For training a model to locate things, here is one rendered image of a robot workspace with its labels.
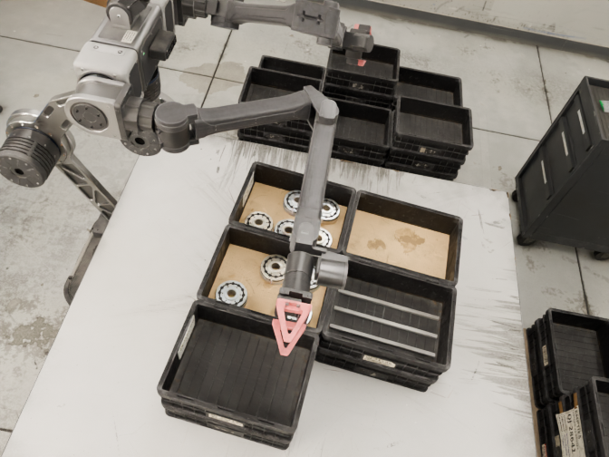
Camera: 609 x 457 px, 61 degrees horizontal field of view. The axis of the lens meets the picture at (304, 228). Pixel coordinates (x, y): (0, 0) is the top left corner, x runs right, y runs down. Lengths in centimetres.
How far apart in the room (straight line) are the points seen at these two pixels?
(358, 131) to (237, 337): 161
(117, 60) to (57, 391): 102
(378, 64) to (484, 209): 126
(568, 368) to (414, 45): 269
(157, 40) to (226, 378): 98
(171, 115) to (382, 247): 96
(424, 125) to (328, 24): 156
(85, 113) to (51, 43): 278
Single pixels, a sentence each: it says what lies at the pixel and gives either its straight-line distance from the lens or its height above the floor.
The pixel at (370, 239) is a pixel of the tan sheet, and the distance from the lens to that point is 193.
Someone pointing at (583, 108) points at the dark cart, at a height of 82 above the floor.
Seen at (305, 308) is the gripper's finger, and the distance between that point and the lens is 98.
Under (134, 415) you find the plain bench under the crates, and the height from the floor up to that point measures 70.
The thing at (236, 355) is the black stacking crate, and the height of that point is 83.
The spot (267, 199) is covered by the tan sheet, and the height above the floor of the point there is 83.
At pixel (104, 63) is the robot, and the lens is 141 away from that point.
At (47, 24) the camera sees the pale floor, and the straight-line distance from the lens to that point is 434.
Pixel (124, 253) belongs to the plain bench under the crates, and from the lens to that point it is 202.
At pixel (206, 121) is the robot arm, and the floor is 148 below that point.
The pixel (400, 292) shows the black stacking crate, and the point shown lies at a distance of 185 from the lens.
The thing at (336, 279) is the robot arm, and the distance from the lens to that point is 106.
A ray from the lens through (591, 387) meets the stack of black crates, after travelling 231.
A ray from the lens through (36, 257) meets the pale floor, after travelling 296.
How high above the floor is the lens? 238
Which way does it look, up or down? 54 degrees down
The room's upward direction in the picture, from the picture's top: 12 degrees clockwise
